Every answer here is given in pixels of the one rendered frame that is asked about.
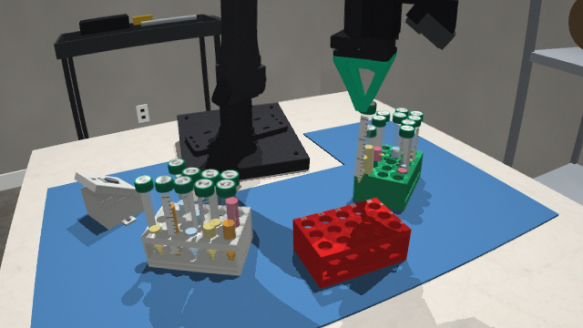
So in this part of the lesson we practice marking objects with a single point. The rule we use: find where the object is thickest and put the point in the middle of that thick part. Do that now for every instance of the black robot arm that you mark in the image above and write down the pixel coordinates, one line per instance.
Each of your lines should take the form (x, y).
(240, 74)

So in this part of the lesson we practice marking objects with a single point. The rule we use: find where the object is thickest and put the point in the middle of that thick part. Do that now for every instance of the red tube rack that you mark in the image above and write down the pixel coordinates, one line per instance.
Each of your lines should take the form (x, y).
(323, 266)

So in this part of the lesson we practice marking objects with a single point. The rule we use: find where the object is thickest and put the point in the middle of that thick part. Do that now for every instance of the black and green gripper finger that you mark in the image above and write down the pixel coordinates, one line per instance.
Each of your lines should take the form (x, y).
(358, 82)
(378, 67)

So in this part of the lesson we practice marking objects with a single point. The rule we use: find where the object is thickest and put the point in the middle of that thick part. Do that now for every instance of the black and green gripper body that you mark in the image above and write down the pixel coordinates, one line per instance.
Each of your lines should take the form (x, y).
(351, 38)

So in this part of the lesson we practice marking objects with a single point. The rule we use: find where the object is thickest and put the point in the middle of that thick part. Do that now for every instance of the green tube rack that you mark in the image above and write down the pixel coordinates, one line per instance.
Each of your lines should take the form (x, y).
(386, 184)

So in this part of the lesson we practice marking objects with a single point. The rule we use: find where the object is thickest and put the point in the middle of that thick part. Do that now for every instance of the blue bench mat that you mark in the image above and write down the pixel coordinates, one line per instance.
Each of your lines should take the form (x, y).
(90, 277)

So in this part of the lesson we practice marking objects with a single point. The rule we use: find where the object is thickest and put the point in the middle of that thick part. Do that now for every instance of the white test tube rack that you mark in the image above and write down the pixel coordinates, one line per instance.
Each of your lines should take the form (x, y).
(185, 262)

